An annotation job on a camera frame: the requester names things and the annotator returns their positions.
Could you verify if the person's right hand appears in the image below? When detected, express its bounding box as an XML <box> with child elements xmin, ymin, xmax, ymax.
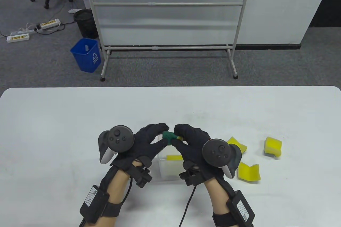
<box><xmin>170</xmin><ymin>124</ymin><xmax>224</xmax><ymax>182</ymax></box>

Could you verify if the person's left hand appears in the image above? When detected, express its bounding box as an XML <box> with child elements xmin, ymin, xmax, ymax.
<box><xmin>111</xmin><ymin>123</ymin><xmax>170</xmax><ymax>171</ymax></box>

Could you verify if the clear plastic airtight container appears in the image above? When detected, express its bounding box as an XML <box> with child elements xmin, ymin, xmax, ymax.
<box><xmin>157</xmin><ymin>135</ymin><xmax>187</xmax><ymax>181</ymax></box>

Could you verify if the person's right forearm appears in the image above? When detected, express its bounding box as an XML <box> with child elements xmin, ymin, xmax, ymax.
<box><xmin>204</xmin><ymin>176</ymin><xmax>237</xmax><ymax>227</ymax></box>

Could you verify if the person's left forearm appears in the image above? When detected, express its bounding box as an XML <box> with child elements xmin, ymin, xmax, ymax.
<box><xmin>91</xmin><ymin>168</ymin><xmax>132</xmax><ymax>227</ymax></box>

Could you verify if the dark grey tracking controller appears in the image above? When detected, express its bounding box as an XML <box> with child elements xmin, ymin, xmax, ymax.
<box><xmin>98</xmin><ymin>125</ymin><xmax>135</xmax><ymax>164</ymax></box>
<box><xmin>202</xmin><ymin>139</ymin><xmax>242</xmax><ymax>179</ymax></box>

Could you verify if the black wrist sensor box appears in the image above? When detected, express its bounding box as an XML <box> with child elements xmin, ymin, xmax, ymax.
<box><xmin>226</xmin><ymin>190</ymin><xmax>255</xmax><ymax>223</ymax></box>
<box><xmin>79</xmin><ymin>184</ymin><xmax>109</xmax><ymax>223</ymax></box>

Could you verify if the blue plastic bin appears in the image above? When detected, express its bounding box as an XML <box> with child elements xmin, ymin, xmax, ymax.
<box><xmin>70</xmin><ymin>38</ymin><xmax>102</xmax><ymax>73</ymax></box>

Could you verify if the black mesh trash bin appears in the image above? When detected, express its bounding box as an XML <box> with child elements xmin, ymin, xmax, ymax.
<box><xmin>74</xmin><ymin>9</ymin><xmax>99</xmax><ymax>39</ymax></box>

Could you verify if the white power strip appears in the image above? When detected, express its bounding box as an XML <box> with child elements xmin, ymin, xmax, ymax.
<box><xmin>35</xmin><ymin>19</ymin><xmax>61</xmax><ymax>30</ymax></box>
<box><xmin>7</xmin><ymin>33</ymin><xmax>30</xmax><ymax>43</ymax></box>

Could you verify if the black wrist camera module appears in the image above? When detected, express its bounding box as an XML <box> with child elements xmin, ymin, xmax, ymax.
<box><xmin>179</xmin><ymin>162</ymin><xmax>205</xmax><ymax>187</ymax></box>
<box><xmin>131</xmin><ymin>159</ymin><xmax>153</xmax><ymax>187</ymax></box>

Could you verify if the black glove cable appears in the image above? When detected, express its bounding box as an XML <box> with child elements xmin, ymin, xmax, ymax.
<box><xmin>178</xmin><ymin>184</ymin><xmax>197</xmax><ymax>227</ymax></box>
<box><xmin>121</xmin><ymin>178</ymin><xmax>133</xmax><ymax>206</ymax></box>

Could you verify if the black wrist strap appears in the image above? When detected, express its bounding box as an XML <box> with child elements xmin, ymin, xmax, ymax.
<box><xmin>212</xmin><ymin>211</ymin><xmax>237</xmax><ymax>227</ymax></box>
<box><xmin>100</xmin><ymin>201</ymin><xmax>123</xmax><ymax>218</ymax></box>

